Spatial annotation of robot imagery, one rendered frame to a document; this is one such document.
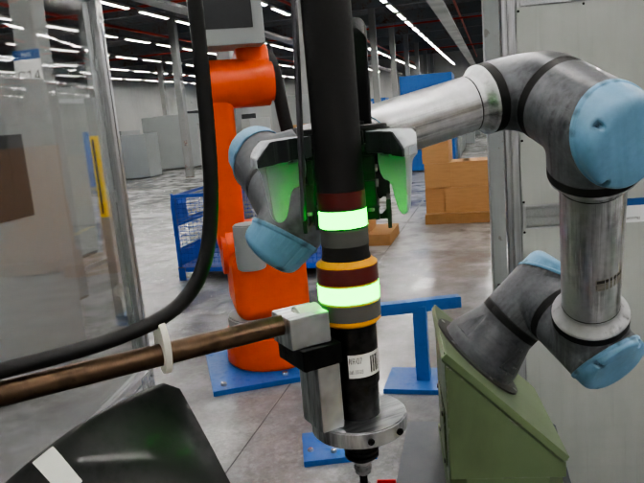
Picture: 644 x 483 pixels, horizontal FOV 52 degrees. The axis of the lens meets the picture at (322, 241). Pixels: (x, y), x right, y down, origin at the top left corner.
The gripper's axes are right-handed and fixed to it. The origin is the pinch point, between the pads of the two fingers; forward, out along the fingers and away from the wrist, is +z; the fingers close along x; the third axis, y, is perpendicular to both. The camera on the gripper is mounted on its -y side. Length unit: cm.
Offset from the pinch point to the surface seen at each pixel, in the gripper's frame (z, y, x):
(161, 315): 5.3, 9.1, 10.6
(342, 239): -1.0, 6.3, -0.2
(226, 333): 3.2, 11.2, 7.3
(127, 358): 6.8, 11.2, 12.4
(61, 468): 3.1, 20.2, 20.0
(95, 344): 7.7, 9.9, 13.8
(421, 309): -342, 117, -14
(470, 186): -917, 116, -109
